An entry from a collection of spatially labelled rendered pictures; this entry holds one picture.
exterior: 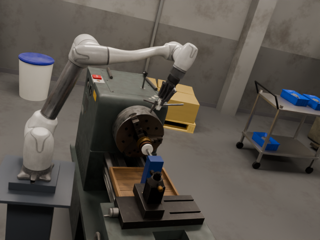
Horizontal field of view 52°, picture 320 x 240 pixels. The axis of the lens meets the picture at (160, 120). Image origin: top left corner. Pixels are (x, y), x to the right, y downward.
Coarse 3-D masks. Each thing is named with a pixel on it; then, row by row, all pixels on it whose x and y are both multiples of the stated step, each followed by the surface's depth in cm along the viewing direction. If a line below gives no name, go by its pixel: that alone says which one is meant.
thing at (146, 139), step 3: (141, 138) 193; (144, 138) 193; (147, 138) 194; (138, 141) 194; (141, 141) 191; (144, 141) 191; (147, 141) 191; (150, 141) 193; (138, 144) 193; (141, 144) 190; (144, 144) 189; (150, 144) 190; (138, 147) 194; (141, 147) 189
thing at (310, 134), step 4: (316, 120) 573; (316, 124) 573; (312, 128) 580; (316, 128) 573; (312, 132) 579; (316, 132) 572; (308, 136) 587; (312, 136) 579; (316, 136) 572; (316, 140) 572; (312, 144) 544; (316, 144) 550; (316, 148) 537
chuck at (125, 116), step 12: (144, 108) 204; (120, 120) 198; (144, 120) 198; (156, 120) 201; (120, 132) 197; (132, 132) 200; (144, 132) 210; (156, 132) 205; (120, 144) 201; (156, 144) 210; (132, 156) 208
